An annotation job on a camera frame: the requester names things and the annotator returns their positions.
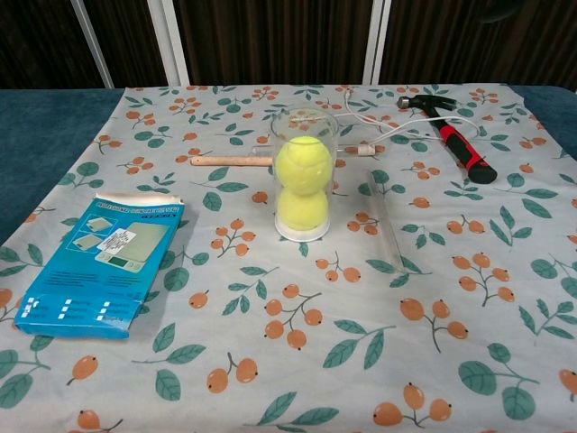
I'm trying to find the yellow tennis ball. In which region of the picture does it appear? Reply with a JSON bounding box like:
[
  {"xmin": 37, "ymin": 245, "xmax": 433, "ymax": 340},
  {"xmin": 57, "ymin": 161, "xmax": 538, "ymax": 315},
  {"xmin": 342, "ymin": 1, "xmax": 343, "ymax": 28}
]
[
  {"xmin": 275, "ymin": 187, "xmax": 331, "ymax": 232},
  {"xmin": 275, "ymin": 135, "xmax": 334, "ymax": 197}
]

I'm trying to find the blue kitchen scale box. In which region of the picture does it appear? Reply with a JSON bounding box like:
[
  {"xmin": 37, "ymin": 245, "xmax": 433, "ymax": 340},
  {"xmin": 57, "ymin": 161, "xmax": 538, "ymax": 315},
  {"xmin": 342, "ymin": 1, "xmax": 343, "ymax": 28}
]
[{"xmin": 13, "ymin": 192, "xmax": 188, "ymax": 341}]

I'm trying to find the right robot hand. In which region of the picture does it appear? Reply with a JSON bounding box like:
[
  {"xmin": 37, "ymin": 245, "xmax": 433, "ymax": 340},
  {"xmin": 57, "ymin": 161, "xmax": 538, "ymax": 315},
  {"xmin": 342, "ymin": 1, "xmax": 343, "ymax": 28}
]
[{"xmin": 476, "ymin": 0, "xmax": 520, "ymax": 23}]

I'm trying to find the glass test tube with cork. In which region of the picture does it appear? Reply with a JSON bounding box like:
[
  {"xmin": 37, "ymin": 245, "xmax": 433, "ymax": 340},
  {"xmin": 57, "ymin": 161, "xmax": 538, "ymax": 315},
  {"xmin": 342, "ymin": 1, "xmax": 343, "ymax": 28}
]
[{"xmin": 249, "ymin": 143, "xmax": 378, "ymax": 160}]

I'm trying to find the red black claw hammer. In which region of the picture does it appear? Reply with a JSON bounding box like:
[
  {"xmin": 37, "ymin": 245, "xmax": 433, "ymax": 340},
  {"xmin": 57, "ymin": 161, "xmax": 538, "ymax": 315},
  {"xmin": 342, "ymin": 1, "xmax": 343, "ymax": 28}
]
[{"xmin": 396, "ymin": 94, "xmax": 499, "ymax": 184}]

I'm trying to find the white screen frame post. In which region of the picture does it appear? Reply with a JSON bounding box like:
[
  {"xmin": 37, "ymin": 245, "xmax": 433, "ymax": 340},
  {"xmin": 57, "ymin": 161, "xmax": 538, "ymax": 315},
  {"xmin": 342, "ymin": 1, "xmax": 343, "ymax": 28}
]
[
  {"xmin": 160, "ymin": 0, "xmax": 191, "ymax": 87},
  {"xmin": 362, "ymin": 0, "xmax": 392, "ymax": 86},
  {"xmin": 69, "ymin": 0, "xmax": 114, "ymax": 89}
]

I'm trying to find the wooden stick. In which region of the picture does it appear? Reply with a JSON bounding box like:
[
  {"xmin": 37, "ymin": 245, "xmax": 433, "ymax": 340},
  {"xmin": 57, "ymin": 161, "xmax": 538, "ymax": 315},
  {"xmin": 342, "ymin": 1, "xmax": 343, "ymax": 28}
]
[{"xmin": 189, "ymin": 154, "xmax": 276, "ymax": 169}]

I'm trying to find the white charging cable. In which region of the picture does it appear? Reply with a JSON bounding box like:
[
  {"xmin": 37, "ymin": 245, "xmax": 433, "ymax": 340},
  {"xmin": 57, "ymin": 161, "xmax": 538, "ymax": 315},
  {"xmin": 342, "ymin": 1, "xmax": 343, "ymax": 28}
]
[{"xmin": 288, "ymin": 87, "xmax": 481, "ymax": 146}]

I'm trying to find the clear glass rod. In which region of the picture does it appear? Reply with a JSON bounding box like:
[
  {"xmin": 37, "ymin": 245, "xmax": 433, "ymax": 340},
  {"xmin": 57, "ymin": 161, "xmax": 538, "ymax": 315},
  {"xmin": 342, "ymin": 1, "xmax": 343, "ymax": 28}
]
[{"xmin": 368, "ymin": 170, "xmax": 404, "ymax": 274}]

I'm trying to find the clear plastic cup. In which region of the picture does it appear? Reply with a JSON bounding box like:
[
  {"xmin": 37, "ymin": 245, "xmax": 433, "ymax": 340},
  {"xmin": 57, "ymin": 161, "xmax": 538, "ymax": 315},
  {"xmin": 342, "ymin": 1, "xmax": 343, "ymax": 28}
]
[{"xmin": 268, "ymin": 107, "xmax": 340, "ymax": 243}]

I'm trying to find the floral print tablecloth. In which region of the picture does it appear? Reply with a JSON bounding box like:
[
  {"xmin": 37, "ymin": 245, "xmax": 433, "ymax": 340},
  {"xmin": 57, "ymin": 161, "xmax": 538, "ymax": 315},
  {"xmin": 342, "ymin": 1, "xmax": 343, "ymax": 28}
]
[{"xmin": 0, "ymin": 82, "xmax": 577, "ymax": 433}]

